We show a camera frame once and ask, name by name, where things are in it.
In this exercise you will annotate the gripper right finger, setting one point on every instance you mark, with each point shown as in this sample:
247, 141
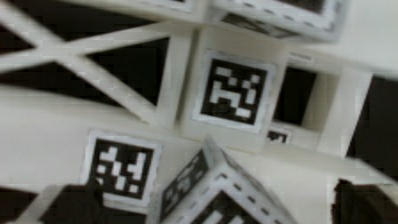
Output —
365, 203

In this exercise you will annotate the white chair leg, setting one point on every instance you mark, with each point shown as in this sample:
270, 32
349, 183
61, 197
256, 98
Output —
293, 20
279, 135

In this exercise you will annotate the white chair back frame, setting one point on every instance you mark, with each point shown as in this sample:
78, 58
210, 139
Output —
128, 79

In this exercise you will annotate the white chair leg cube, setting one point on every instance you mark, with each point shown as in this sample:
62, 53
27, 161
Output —
215, 195

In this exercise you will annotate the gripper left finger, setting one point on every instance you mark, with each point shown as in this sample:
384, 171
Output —
66, 205

